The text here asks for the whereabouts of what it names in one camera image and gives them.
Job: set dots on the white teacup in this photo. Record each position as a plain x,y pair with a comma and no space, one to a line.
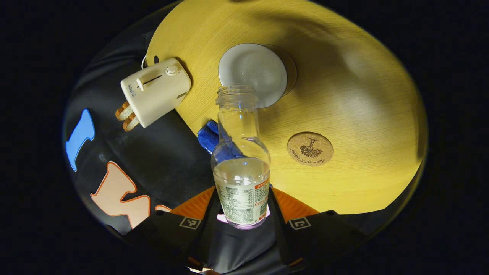
252,68

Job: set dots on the black backdrop cloth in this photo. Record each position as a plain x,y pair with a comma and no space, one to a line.
160,152

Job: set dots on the blue folded towel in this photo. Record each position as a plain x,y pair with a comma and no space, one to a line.
208,137

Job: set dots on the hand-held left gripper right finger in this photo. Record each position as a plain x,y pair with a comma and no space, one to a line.
279,229

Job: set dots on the white toaster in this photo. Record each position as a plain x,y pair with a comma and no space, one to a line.
156,95

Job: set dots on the clear plastic water bottle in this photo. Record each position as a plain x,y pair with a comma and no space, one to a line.
240,179

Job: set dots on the round cork coaster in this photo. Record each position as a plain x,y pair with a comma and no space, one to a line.
310,148

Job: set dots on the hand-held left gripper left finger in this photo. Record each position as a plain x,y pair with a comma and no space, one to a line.
210,229

